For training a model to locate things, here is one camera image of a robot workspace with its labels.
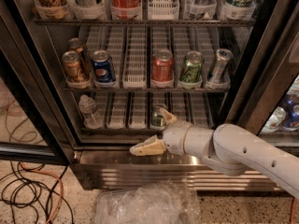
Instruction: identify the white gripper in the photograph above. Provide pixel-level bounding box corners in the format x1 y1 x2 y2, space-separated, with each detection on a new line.
129 107 192 156

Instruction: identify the clear plastic water bottle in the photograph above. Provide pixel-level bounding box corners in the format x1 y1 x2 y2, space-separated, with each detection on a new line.
78 94 103 129

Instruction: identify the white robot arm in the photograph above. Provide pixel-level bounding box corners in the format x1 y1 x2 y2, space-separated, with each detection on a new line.
130 107 299 198

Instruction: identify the green soda can bottom shelf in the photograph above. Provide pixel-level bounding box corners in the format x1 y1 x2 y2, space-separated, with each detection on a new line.
150 104 166 129

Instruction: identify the green soda can shelf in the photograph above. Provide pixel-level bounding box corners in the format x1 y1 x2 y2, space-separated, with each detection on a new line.
150 104 166 129
179 50 204 84

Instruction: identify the green soda can middle shelf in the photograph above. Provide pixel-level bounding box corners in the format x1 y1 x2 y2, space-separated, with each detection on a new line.
179 50 204 84

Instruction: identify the red soda can middle shelf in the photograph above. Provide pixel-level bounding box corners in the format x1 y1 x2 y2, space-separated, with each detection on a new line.
151 49 174 82

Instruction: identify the steel fridge base grille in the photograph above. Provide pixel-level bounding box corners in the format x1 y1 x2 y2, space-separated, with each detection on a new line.
71 149 281 191

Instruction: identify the right glass fridge door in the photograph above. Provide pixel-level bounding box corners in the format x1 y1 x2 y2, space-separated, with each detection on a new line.
214 0 299 166

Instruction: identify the glass fridge door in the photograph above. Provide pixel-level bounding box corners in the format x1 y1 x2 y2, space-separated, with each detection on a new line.
214 0 299 166
0 16 74 165

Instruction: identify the left glass fridge door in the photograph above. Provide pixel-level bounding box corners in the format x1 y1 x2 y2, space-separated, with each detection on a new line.
0 16 74 165

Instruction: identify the red Coke can top shelf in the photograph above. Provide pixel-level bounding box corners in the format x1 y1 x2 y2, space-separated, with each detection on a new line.
112 0 141 20

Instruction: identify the clear plastic bag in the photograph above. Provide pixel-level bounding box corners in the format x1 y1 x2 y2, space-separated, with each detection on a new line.
94 181 200 224

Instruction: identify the blue Pepsi can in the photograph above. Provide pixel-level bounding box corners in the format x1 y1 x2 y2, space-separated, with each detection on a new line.
92 49 116 83

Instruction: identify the slim silver can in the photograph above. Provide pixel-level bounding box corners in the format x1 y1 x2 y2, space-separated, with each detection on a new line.
207 49 233 83

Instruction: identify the gold can front left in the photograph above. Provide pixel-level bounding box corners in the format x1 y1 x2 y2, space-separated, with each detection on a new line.
62 50 89 83

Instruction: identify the white can behind right door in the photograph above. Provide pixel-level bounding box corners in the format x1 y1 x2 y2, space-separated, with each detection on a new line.
262 106 286 133

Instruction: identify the gold can rear left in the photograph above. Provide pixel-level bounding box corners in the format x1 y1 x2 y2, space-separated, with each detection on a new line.
67 37 91 74

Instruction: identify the blue can behind right door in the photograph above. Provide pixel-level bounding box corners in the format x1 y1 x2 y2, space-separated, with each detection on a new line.
280 94 299 132

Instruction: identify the middle wire shelf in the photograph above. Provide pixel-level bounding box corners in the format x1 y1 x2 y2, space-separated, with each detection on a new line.
64 87 228 93

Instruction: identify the wire shelf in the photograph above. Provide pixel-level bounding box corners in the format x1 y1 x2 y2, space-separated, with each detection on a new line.
34 19 255 27
64 87 228 93
81 128 163 135

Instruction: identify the bottom wire shelf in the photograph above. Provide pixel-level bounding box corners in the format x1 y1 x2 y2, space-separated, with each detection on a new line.
81 128 163 135

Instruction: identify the black cable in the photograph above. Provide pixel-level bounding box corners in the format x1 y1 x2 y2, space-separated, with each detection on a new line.
0 161 76 224

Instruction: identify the top wire shelf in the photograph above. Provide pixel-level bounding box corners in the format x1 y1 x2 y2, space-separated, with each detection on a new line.
34 19 255 27

